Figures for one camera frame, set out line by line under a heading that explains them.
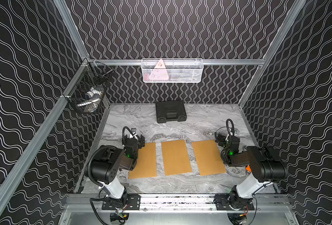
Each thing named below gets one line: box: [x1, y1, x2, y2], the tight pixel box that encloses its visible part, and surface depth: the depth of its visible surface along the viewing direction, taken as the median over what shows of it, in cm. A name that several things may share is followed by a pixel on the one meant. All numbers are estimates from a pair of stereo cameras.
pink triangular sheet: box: [149, 59, 170, 81], surface depth 92 cm
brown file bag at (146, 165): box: [128, 142, 158, 180], surface depth 92 cm
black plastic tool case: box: [155, 100, 188, 124], surface depth 110 cm
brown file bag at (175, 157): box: [161, 139, 193, 176], surface depth 94 cm
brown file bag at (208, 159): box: [191, 139, 227, 177], surface depth 97 cm
